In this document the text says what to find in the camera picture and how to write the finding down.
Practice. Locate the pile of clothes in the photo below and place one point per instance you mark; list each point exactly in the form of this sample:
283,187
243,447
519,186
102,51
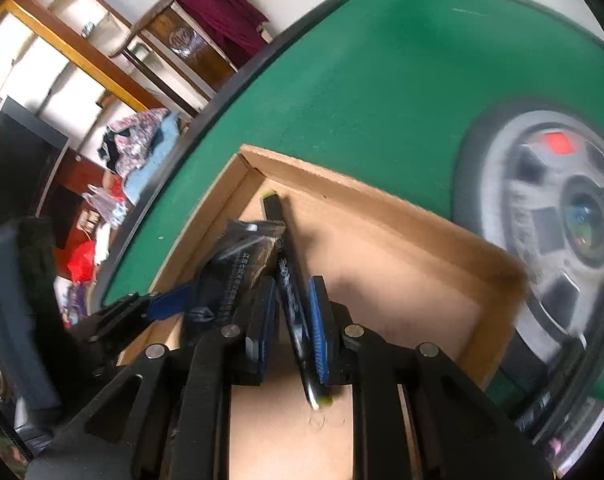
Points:
142,135

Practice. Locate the clear plastic bag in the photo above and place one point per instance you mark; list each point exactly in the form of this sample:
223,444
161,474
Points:
104,205

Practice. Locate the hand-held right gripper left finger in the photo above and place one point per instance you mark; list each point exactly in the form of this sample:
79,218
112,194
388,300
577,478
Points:
263,325

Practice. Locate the black television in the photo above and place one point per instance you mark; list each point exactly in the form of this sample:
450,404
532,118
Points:
17,160

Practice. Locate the round grey table centre panel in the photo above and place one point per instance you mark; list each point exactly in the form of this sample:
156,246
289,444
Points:
546,220

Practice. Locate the wooden shelf cabinet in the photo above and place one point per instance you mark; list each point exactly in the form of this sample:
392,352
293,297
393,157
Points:
82,55

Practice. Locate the black foil packet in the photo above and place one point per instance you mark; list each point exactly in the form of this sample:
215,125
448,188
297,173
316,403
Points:
242,260

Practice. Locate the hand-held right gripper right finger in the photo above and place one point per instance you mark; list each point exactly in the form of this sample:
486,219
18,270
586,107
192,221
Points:
319,332

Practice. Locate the black pen green ends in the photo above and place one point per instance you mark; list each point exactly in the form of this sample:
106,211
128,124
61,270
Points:
289,290

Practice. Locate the dark red wooden cabinet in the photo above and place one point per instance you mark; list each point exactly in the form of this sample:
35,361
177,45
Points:
67,200

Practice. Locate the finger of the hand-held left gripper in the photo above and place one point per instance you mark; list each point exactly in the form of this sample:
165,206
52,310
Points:
174,302

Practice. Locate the cardboard box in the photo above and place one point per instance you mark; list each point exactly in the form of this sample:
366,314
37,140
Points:
381,270

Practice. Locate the maroon cloth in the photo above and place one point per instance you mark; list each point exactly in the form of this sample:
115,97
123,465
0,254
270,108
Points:
222,15

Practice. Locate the red plastic bag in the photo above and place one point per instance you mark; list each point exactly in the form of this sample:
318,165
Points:
82,260

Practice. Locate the carved wooden chair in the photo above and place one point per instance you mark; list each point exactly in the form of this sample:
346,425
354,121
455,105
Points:
197,55

